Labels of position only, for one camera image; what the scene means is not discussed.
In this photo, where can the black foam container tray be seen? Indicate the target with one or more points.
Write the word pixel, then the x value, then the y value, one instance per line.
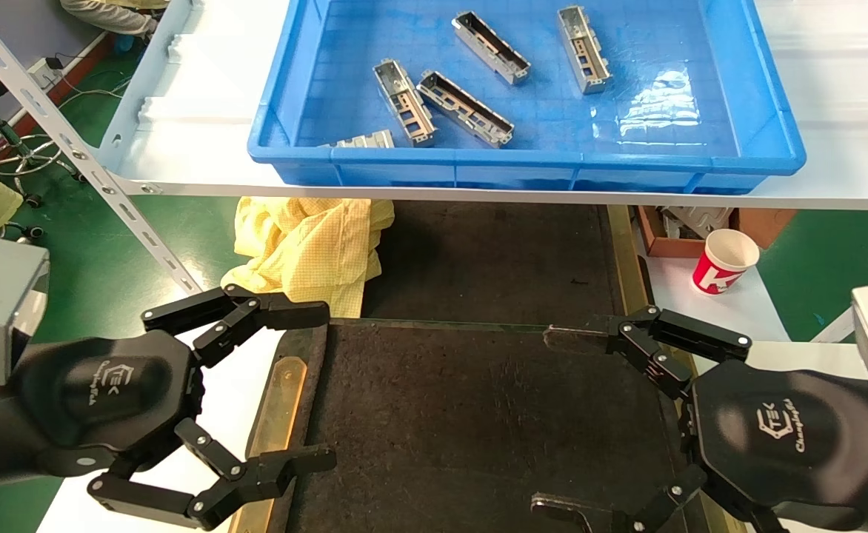
pixel 463 429

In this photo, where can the grey metal housing part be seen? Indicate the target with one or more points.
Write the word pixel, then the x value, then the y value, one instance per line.
pixel 463 109
pixel 584 50
pixel 489 46
pixel 404 104
pixel 367 140

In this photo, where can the white slotted metal post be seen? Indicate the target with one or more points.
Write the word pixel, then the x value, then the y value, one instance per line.
pixel 71 144

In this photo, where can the yellow checked cloth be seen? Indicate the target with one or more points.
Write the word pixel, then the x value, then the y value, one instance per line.
pixel 308 252

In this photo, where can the black foam mat brass edge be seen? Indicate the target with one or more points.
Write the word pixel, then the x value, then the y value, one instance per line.
pixel 493 259

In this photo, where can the white metal frame bar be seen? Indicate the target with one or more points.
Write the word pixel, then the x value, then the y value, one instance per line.
pixel 841 322

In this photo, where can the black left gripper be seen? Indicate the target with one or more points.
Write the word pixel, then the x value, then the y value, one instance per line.
pixel 108 392

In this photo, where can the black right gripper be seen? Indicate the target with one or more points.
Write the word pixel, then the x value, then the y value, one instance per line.
pixel 782 437

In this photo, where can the brown cardboard box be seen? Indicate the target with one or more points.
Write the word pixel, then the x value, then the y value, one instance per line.
pixel 763 222

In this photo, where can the person in beige clothes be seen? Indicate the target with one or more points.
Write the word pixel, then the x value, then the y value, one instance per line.
pixel 108 15

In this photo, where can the grey parts in cardboard box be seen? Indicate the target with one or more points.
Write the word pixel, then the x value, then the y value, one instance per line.
pixel 693 220

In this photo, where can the white power strip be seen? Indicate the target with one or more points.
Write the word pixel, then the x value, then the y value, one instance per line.
pixel 43 72

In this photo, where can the red white paper cup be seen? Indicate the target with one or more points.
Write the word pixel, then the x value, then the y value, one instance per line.
pixel 723 266

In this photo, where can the blue plastic bin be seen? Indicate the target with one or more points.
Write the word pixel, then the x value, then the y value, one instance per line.
pixel 538 159

